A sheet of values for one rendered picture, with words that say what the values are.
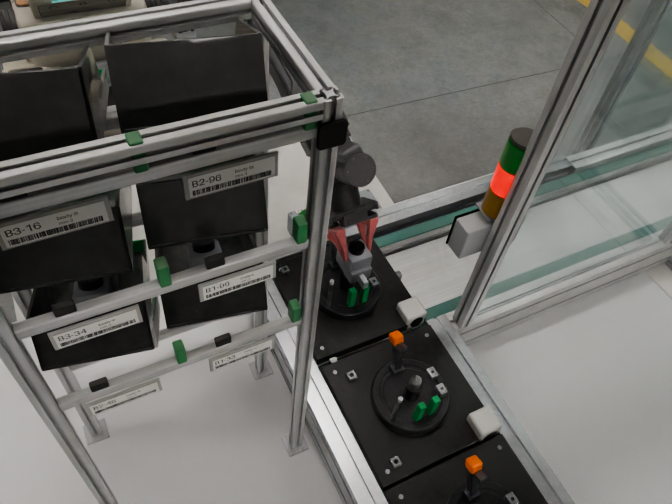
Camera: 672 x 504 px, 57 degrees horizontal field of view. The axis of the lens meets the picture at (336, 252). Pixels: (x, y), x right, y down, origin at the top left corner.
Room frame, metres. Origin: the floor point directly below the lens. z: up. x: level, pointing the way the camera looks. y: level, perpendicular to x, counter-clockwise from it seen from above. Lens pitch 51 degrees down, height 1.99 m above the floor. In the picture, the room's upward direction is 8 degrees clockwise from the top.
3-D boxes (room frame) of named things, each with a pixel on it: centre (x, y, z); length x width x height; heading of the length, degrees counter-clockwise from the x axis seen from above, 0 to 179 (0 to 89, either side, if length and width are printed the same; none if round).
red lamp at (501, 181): (0.73, -0.25, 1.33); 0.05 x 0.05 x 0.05
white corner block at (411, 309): (0.70, -0.17, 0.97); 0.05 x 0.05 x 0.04; 33
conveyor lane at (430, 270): (0.87, -0.30, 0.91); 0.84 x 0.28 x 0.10; 123
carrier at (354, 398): (0.51, -0.17, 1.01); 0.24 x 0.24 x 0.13; 33
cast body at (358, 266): (0.72, -0.04, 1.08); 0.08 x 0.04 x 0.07; 33
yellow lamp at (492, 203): (0.73, -0.25, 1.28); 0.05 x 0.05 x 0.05
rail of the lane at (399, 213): (1.01, -0.18, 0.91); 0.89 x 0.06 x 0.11; 123
